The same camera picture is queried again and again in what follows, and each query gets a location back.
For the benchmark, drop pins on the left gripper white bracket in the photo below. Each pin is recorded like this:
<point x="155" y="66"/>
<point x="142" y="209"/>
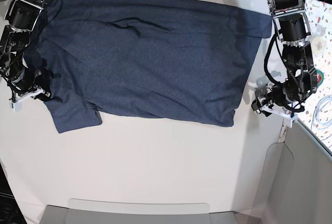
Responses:
<point x="275" y="99"/>

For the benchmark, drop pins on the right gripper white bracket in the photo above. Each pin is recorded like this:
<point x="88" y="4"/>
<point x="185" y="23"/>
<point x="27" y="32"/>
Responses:
<point x="24" y="83"/>

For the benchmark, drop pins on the dark blue t-shirt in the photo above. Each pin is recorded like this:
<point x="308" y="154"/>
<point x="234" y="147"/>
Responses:
<point x="178" y="59"/>

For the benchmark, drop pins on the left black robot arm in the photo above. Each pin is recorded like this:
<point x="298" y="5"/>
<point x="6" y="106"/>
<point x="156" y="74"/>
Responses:
<point x="292" y="29"/>

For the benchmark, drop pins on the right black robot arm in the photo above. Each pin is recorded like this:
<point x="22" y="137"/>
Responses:
<point x="22" y="16"/>

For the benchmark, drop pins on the green tape roll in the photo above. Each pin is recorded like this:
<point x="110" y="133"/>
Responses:
<point x="320" y="77"/>

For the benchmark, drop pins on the grey chair at right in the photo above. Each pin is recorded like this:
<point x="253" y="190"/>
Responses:
<point x="295" y="185"/>

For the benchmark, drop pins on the grey chair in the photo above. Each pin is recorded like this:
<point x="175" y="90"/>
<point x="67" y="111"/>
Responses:
<point x="88" y="211"/>
<point x="295" y="185"/>

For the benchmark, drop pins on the clear tape roll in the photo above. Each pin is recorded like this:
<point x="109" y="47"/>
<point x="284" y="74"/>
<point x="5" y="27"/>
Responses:
<point x="318" y="41"/>

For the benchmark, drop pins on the grey chair at bottom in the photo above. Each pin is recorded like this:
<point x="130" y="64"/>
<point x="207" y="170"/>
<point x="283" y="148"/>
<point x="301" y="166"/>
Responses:
<point x="88" y="211"/>

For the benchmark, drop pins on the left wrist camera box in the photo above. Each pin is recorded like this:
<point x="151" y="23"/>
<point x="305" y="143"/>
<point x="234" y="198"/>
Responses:
<point x="288" y="120"/>

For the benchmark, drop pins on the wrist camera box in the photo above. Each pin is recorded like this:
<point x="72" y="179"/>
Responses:
<point x="15" y="106"/>
<point x="288" y="120"/>

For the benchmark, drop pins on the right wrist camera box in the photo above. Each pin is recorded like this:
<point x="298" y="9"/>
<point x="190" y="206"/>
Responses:
<point x="15" y="106"/>

